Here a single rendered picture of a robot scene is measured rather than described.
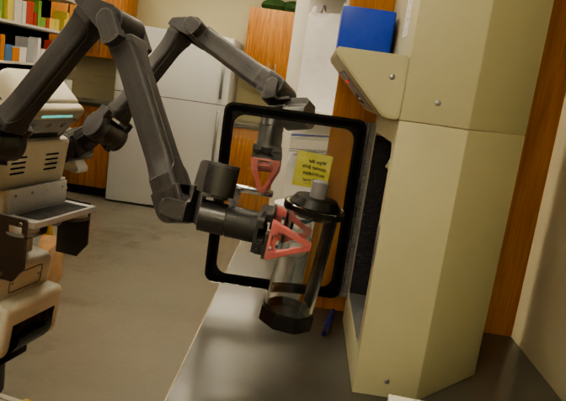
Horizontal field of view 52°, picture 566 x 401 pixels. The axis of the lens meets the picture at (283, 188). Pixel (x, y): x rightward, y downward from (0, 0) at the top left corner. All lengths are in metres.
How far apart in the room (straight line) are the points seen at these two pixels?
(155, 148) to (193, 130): 4.86
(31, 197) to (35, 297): 0.28
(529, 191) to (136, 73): 0.88
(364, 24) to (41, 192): 0.94
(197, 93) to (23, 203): 4.45
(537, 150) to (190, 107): 4.82
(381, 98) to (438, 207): 0.20
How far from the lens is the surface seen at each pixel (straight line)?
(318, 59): 2.35
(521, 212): 1.41
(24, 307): 1.67
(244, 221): 1.02
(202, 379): 1.04
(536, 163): 1.40
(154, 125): 1.10
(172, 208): 1.05
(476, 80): 0.97
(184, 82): 5.95
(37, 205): 1.63
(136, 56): 1.16
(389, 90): 0.94
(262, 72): 1.41
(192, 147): 5.97
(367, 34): 1.14
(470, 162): 0.99
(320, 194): 1.01
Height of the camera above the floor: 1.44
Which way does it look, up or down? 10 degrees down
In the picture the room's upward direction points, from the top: 8 degrees clockwise
